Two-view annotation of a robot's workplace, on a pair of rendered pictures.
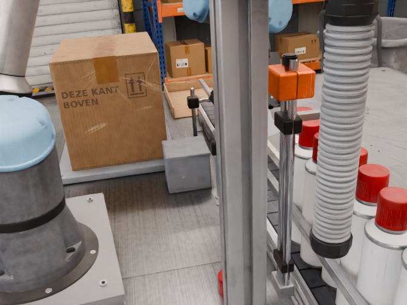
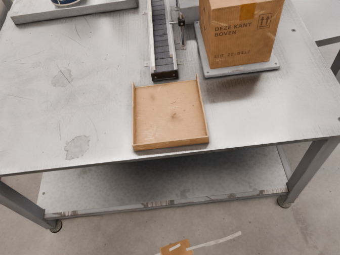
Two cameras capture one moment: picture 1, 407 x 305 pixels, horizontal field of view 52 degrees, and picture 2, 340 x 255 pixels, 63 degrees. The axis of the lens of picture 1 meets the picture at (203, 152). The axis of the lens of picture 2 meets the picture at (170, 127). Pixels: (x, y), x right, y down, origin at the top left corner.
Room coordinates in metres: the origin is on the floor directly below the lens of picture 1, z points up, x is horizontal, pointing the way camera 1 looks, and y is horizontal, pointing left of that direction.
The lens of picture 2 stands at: (2.07, 0.13, 1.66)
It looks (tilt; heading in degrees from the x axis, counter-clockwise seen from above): 55 degrees down; 194
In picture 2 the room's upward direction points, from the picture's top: 10 degrees counter-clockwise
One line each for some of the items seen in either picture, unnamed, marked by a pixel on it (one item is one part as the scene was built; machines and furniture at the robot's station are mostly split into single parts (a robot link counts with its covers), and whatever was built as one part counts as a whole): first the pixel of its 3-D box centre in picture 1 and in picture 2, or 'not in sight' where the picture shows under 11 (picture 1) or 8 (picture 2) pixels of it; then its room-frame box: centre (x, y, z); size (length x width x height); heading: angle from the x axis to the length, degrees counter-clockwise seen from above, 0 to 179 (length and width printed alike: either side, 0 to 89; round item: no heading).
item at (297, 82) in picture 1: (309, 184); not in sight; (0.44, -0.13, 1.05); 0.10 x 0.04 x 0.33; 99
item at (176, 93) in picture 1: (203, 95); (167, 109); (1.45, -0.01, 0.85); 0.30 x 0.26 x 0.04; 9
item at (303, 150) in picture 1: (307, 183); not in sight; (0.55, -0.16, 0.98); 0.05 x 0.05 x 0.20
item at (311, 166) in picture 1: (321, 201); not in sight; (0.50, -0.16, 0.98); 0.05 x 0.05 x 0.20
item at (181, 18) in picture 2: (201, 115); (177, 31); (1.07, 0.00, 0.91); 0.07 x 0.03 x 0.16; 99
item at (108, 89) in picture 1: (112, 95); (234, 13); (1.07, 0.23, 0.99); 0.30 x 0.24 x 0.27; 10
